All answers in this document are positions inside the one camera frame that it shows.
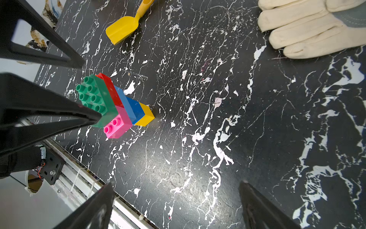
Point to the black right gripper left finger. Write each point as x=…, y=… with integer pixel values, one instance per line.
x=94, y=213

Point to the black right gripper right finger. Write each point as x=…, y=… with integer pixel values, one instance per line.
x=261, y=213

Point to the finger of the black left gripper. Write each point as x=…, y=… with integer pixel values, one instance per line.
x=21, y=99
x=46, y=46

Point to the green lego brick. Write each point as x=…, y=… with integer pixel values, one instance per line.
x=93, y=93

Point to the red lego brick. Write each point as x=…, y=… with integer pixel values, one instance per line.
x=112, y=91

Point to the pink small lego brick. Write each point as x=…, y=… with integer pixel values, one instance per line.
x=119, y=125

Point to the light blue lego brick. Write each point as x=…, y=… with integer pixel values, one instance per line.
x=126, y=104

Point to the blue small lego brick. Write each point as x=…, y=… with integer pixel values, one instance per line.
x=134, y=111

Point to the yellow small lego brick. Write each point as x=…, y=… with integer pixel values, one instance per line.
x=147, y=118

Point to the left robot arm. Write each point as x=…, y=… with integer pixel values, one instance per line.
x=29, y=157

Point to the yellow toy shovel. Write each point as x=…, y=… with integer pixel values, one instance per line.
x=125, y=26

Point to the cream canvas work glove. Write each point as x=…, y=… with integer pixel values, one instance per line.
x=313, y=28

